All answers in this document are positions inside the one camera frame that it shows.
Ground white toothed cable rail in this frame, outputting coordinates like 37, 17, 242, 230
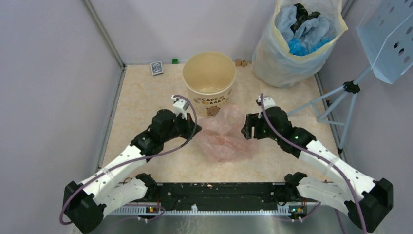
110, 205, 291, 216

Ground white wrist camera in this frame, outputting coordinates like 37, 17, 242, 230
171, 95, 189, 120
256, 97, 276, 110

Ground pink plastic trash bag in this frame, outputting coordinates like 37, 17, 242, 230
194, 104, 258, 162

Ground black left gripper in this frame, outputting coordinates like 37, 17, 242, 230
162, 111, 202, 142

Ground light blue tripod stand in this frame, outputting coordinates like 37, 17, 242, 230
287, 65, 372, 154

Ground black plastic bag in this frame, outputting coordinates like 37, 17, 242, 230
290, 3, 320, 33

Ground small wooden blocks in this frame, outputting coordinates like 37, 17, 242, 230
235, 59, 252, 67

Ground large translucent bag of bags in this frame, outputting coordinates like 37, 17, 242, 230
252, 0, 348, 88

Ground aluminium corner frame post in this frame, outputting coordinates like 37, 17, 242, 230
81, 0, 125, 70

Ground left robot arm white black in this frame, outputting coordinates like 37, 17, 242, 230
58, 108, 202, 234

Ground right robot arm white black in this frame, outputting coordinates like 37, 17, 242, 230
241, 106, 394, 233

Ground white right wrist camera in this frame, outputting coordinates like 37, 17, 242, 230
256, 97, 276, 110

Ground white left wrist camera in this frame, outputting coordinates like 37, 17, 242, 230
171, 95, 189, 120

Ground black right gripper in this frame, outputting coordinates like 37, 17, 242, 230
242, 112, 280, 141

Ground perforated light blue panel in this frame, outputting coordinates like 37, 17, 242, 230
356, 0, 413, 84

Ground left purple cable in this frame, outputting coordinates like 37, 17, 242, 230
59, 94, 198, 226

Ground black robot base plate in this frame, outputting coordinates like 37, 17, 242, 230
133, 174, 310, 212

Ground cream capybara trash bin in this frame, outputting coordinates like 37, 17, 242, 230
182, 52, 236, 117

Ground blue plastic bag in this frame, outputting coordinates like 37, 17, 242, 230
288, 39, 331, 56

